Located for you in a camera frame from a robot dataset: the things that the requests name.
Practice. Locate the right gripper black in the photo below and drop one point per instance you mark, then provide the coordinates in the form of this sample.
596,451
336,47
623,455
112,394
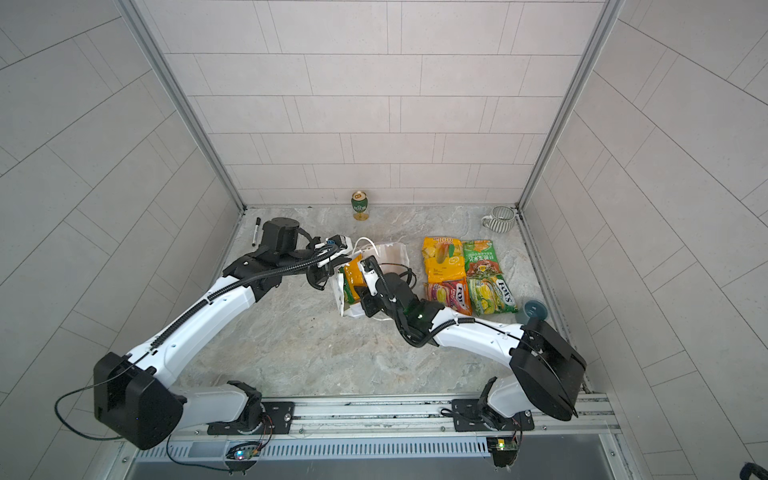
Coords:
368,299

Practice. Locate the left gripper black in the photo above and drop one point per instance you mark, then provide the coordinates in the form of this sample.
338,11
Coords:
321,275

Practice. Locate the orange yellow snack bag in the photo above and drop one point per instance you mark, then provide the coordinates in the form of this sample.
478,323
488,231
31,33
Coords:
354,284

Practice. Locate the white paper bag pig print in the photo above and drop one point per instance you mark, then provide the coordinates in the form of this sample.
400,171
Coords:
391,257

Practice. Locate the large yellow snack bag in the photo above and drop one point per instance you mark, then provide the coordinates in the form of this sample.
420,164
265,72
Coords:
443,259

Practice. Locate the orange blue snack bag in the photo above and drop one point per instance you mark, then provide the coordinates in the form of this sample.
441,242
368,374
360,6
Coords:
453,294

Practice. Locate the green red snack bag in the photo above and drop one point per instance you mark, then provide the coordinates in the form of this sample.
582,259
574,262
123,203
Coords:
480,258

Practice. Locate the green savoria snack bag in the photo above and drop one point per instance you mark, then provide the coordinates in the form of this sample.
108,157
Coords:
491,295

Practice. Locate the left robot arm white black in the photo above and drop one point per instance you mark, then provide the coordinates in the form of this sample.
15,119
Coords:
133,394

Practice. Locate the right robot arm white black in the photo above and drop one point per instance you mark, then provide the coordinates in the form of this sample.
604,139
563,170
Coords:
546,371

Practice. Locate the green drink can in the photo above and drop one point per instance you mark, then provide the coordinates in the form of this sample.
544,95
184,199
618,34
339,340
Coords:
359,203

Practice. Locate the black marker pen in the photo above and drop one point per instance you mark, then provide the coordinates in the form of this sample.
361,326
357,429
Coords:
255,235

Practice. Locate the striped ceramic mug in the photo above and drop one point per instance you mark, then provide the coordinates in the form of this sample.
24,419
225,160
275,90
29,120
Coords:
501,220

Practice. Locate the teal ceramic cup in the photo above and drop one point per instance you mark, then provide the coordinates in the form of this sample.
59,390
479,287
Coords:
533,310

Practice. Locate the left circuit board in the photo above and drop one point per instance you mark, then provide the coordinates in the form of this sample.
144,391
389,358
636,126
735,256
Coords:
244,452

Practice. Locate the circuit board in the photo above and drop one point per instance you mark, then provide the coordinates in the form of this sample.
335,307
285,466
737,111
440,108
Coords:
503,450
244,452

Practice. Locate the right circuit board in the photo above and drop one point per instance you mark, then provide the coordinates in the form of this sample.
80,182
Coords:
503,450

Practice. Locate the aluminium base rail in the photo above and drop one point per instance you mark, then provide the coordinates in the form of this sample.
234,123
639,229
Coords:
420,415

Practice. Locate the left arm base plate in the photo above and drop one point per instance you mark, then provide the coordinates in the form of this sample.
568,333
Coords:
269,417

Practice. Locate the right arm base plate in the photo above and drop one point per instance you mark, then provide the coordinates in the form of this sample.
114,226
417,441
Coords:
466,416

